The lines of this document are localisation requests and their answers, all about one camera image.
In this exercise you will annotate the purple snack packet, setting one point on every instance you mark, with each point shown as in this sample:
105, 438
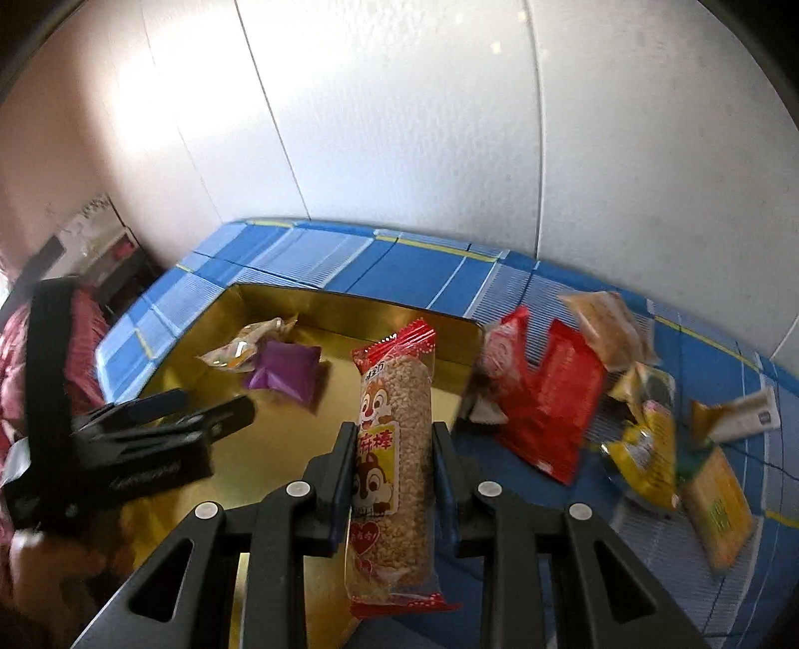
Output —
287, 371

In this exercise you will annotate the orange cracker packet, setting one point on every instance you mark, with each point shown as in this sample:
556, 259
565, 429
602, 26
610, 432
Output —
718, 512

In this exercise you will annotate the small gold snack packet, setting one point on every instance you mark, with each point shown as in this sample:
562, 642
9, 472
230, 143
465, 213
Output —
643, 384

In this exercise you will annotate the gold tin box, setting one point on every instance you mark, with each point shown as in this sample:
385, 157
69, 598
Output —
274, 437

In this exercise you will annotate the pink floral quilt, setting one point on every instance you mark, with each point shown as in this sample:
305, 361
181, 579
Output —
87, 337

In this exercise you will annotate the beige pastry packet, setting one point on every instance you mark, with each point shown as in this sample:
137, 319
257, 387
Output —
608, 327

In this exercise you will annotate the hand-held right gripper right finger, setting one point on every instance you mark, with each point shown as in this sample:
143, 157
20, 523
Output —
440, 482

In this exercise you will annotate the red and white snack packet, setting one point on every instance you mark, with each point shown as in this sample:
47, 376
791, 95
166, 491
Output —
499, 362

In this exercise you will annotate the puffed rice bar packet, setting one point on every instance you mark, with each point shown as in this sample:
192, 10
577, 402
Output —
393, 399

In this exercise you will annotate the white and gold snack packet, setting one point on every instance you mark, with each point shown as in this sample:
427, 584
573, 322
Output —
743, 418

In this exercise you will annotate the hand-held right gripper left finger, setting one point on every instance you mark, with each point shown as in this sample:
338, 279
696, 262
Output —
345, 482

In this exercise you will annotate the yellow snack packet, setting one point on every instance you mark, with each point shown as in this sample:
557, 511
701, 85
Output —
649, 455

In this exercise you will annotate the blue plaid bed sheet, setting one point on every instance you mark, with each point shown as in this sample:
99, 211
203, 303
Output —
406, 268

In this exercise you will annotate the plain red snack packet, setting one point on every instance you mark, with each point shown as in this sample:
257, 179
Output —
555, 412

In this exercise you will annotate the clear orange snack packet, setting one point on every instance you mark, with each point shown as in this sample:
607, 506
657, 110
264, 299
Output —
240, 349

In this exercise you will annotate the white shelf unit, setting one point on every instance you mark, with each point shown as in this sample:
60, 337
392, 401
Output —
106, 237

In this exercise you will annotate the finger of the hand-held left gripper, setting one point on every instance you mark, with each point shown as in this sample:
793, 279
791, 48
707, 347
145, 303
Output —
131, 409
206, 421

